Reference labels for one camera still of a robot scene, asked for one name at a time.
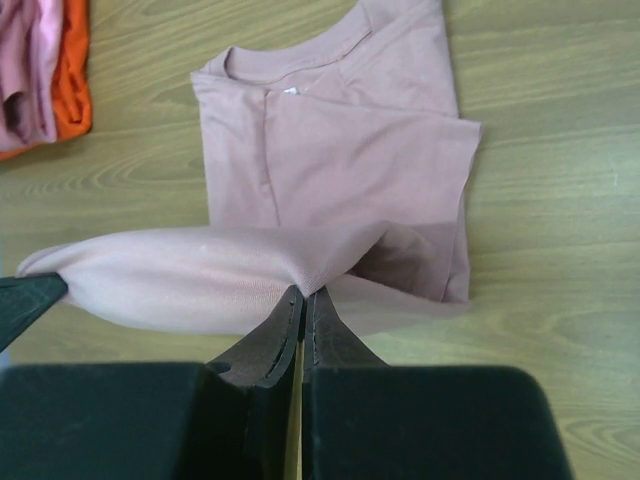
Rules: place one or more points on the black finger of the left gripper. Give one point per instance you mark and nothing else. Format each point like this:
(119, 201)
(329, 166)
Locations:
(24, 300)

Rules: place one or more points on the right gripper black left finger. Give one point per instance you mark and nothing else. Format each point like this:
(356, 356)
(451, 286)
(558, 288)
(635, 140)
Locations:
(255, 378)

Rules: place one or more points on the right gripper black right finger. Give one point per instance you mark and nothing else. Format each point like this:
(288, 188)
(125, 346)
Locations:
(328, 342)

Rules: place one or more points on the dusty pink printed t-shirt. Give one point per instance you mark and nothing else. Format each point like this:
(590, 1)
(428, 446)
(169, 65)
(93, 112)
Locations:
(340, 162)

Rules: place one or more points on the folded coral pink t-shirt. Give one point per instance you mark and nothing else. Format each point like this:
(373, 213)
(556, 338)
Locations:
(17, 117)

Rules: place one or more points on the folded orange red t-shirt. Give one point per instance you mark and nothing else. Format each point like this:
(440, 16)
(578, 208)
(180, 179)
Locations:
(70, 88)

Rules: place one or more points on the folded light pink t-shirt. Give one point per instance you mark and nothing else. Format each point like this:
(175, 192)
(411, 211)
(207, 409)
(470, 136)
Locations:
(46, 36)

